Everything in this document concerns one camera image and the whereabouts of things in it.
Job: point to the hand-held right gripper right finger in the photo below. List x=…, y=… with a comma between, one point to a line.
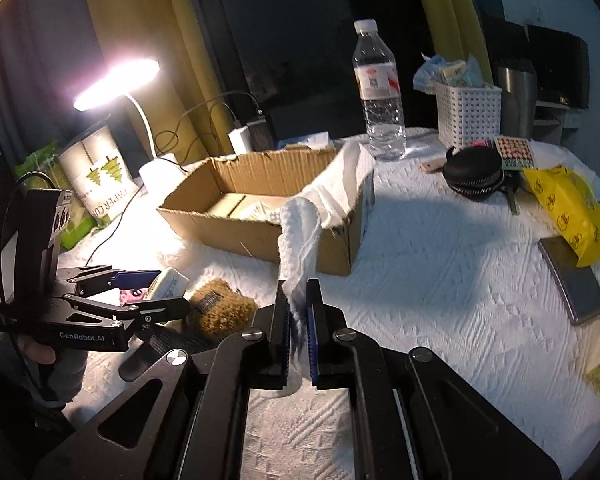
x=312, y=335

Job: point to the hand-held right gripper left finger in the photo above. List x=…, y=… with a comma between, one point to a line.
x=282, y=327

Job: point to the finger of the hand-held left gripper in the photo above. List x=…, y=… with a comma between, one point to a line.
x=166, y=307
x=136, y=276

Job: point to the white pad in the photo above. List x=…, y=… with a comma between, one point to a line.
x=169, y=282

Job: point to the small white cloth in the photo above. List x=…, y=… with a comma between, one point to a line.
x=300, y=240

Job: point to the cardboard box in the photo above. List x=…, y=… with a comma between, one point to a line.
x=260, y=240

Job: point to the person's left forearm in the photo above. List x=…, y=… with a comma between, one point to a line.
x=72, y=375

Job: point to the person's left hand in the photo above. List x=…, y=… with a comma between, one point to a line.
x=36, y=352

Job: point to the pink small item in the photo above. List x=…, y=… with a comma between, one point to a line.
x=131, y=296

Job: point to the brown fuzzy sponge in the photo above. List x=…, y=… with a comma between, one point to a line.
x=222, y=310

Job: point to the white bag with tree print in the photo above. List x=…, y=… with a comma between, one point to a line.
x=97, y=175

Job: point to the green plastic pack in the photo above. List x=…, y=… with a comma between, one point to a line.
x=42, y=162

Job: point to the white textured tablecloth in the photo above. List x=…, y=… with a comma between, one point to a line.
x=455, y=270

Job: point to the white towel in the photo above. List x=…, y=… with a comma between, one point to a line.
x=347, y=175

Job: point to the white charger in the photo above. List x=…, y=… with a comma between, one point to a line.
x=240, y=140

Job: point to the blue white small box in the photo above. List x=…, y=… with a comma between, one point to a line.
x=310, y=140

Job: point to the black power adapter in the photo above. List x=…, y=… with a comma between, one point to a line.
x=258, y=130

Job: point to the white desk lamp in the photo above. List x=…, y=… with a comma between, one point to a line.
x=117, y=82

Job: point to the small wooden piece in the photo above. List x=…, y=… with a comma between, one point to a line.
x=432, y=166

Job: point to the grey curtain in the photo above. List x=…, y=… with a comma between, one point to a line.
x=35, y=60

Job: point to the black round zip case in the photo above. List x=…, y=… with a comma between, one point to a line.
x=472, y=177

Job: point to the key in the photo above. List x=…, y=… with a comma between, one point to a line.
x=512, y=197

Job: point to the yellow curtain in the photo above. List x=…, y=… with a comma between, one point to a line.
x=447, y=15
x=175, y=35

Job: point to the clear water bottle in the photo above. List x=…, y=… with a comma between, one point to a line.
x=380, y=95

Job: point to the grey smartphone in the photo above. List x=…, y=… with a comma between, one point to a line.
x=572, y=287

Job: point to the white plastic basket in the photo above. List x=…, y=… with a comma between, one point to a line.
x=467, y=112

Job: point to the patterned small box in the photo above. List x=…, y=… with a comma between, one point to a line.
x=515, y=154

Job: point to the yellow plastic bag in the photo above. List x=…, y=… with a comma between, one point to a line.
x=567, y=210

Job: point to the packets in basket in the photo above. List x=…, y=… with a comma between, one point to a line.
x=452, y=72

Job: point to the steel tumbler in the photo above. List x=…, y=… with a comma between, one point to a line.
x=516, y=100

